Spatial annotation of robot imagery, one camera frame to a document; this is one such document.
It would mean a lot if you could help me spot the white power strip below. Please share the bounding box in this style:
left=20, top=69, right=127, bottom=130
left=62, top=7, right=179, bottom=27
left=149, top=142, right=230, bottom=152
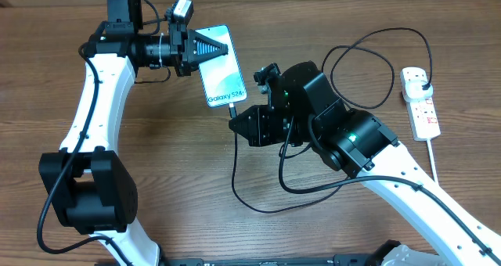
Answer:
left=400, top=66, right=441, bottom=141

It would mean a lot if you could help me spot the white charger plug adapter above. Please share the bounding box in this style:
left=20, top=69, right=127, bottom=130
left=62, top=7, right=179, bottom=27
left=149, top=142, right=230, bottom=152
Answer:
left=402, top=81, right=434, bottom=102

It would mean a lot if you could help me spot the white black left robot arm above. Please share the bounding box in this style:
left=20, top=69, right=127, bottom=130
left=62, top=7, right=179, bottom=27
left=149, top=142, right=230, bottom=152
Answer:
left=38, top=0, right=229, bottom=265

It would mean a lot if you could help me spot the black usb charging cable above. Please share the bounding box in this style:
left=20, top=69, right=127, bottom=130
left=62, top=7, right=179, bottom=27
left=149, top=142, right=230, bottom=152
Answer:
left=229, top=27, right=434, bottom=214

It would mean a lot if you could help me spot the black smartphone lit screen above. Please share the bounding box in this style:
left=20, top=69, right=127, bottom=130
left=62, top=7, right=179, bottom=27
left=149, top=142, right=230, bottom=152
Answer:
left=197, top=25, right=247, bottom=107

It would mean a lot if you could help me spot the white power strip cord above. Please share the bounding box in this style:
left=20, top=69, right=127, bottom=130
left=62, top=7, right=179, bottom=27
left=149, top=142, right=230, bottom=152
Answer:
left=425, top=138, right=439, bottom=183

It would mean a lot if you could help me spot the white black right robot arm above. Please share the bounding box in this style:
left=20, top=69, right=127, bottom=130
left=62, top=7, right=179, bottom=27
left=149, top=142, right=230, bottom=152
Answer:
left=229, top=61, right=500, bottom=265

